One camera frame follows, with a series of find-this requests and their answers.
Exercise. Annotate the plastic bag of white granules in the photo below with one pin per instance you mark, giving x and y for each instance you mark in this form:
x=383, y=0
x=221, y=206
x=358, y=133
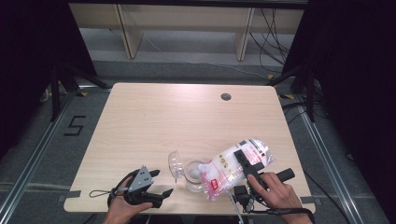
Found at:
x=224, y=161

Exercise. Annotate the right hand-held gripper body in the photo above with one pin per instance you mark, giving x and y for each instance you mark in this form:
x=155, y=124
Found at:
x=243, y=196

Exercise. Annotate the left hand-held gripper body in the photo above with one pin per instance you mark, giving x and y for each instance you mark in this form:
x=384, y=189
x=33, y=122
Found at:
x=141, y=180

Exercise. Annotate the grey tape strip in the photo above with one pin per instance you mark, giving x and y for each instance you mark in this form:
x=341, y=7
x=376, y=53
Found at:
x=72, y=194
x=308, y=200

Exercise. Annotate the black curtain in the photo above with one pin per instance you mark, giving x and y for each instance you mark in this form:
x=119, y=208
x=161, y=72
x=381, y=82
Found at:
x=358, y=77
x=31, y=62

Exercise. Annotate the metal floor rail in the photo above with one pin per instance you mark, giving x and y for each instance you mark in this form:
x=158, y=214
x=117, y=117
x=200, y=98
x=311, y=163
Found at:
x=34, y=152
x=327, y=161

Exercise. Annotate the person's right hand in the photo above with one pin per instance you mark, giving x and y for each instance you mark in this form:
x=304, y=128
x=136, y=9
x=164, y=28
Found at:
x=277, y=196

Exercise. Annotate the clear jar with hinged lid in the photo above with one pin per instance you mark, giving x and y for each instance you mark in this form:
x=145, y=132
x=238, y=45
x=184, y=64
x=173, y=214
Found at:
x=193, y=174

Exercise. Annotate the yellow black floor marker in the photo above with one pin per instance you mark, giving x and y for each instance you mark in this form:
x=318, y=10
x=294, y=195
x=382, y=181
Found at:
x=287, y=96
x=82, y=94
x=270, y=76

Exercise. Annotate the light wooden shelf unit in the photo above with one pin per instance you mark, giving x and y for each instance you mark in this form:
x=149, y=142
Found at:
x=186, y=15

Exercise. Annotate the person's left hand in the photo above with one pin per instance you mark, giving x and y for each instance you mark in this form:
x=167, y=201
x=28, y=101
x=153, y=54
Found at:
x=120, y=208

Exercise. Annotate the black metal stand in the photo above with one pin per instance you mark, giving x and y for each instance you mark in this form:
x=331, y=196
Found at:
x=306, y=90
x=62, y=84

